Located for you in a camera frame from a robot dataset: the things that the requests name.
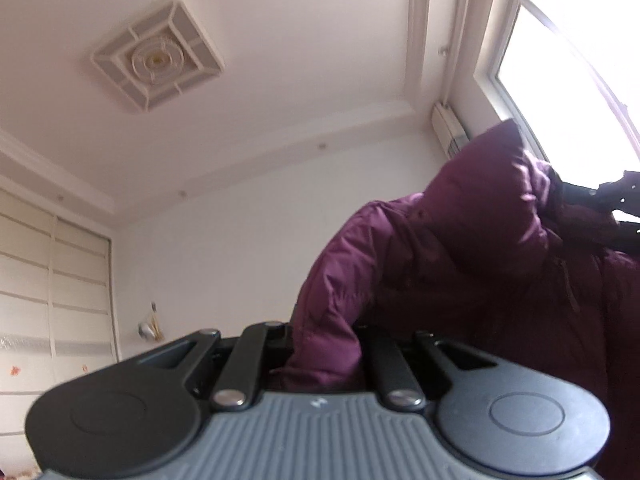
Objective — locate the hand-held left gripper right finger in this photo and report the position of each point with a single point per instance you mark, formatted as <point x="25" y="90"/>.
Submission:
<point x="387" y="360"/>

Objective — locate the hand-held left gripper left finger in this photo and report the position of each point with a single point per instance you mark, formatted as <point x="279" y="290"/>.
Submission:
<point x="255" y="355"/>

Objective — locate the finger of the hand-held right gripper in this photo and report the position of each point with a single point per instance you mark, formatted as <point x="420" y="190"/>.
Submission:
<point x="572" y="192"/>

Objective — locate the purple down jacket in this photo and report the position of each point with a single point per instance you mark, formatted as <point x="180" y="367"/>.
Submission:
<point x="450" y="260"/>

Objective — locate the window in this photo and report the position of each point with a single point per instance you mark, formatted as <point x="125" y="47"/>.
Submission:
<point x="575" y="60"/>

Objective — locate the white air conditioner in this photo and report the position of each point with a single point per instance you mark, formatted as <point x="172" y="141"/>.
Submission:
<point x="450" y="127"/>

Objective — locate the white wardrobe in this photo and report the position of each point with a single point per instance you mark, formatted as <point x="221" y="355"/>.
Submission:
<point x="75" y="285"/>

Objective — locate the square ceiling light fixture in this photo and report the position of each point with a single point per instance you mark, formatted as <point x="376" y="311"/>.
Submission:
<point x="157" y="55"/>

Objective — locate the small wall hanging ornament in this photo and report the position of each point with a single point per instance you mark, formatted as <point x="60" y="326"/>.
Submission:
<point x="150" y="327"/>

